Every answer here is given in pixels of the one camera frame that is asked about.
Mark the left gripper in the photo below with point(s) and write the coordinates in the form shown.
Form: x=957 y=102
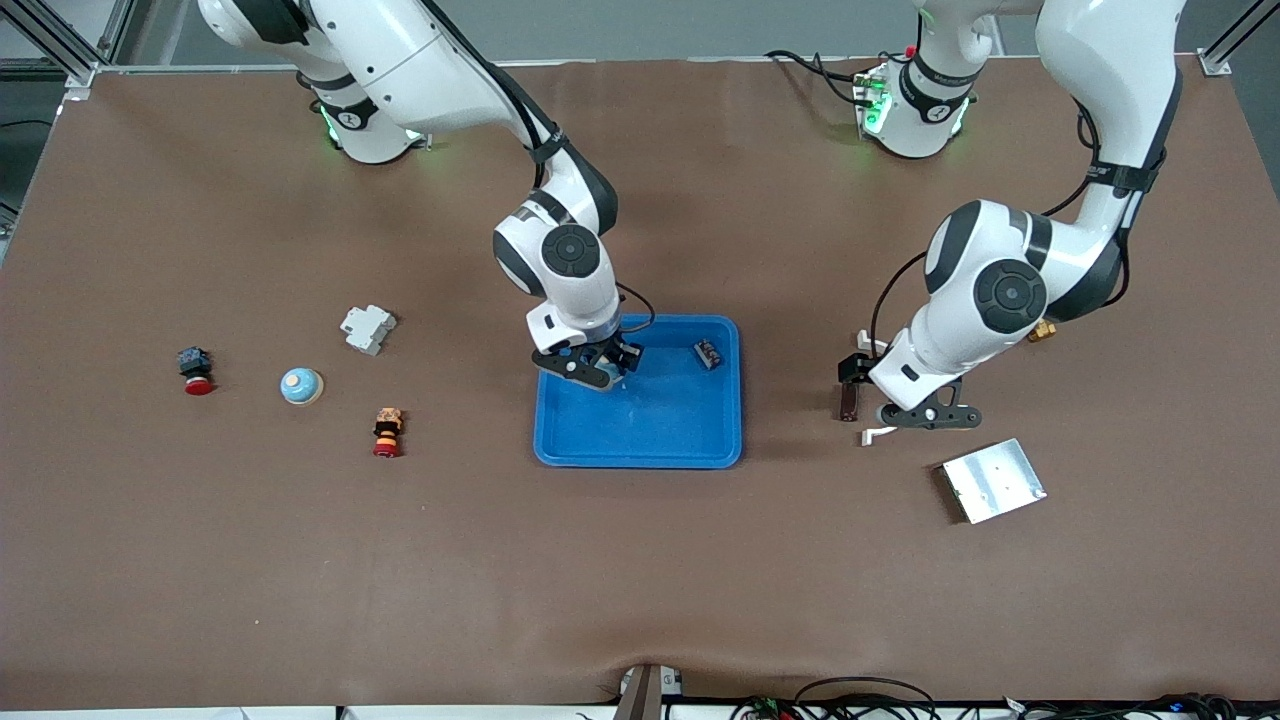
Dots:
x=853 y=369

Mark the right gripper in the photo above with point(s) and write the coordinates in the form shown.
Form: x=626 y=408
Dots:
x=622 y=353

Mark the blue desk bell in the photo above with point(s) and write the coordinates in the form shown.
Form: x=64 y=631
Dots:
x=612 y=380
x=301 y=386

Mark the long brown capacitor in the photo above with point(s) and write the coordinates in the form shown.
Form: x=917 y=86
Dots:
x=849 y=402

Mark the short black printed capacitor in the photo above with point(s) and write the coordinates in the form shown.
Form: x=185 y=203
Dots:
x=708 y=354

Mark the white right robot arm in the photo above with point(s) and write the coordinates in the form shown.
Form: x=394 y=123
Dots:
x=420 y=70

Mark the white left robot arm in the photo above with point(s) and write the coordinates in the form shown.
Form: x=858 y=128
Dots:
x=1000 y=290

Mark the blue plastic tray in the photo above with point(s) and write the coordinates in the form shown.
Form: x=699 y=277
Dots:
x=660 y=420

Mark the silver metal plate box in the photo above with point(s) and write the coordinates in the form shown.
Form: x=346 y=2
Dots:
x=995 y=482

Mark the brown table mat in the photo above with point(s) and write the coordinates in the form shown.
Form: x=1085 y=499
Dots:
x=640 y=560

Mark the orange striped emergency stop button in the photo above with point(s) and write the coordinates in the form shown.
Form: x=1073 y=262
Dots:
x=388 y=432

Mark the white circuit breaker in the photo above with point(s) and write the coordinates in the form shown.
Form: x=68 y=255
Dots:
x=368 y=330

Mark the red mushroom push button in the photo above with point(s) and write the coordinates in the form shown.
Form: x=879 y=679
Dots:
x=196 y=368

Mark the brown camera mount post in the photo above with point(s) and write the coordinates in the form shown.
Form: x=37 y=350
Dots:
x=642 y=695

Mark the aluminium frame beam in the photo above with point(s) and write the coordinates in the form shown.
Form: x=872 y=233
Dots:
x=80 y=88
x=1215 y=62

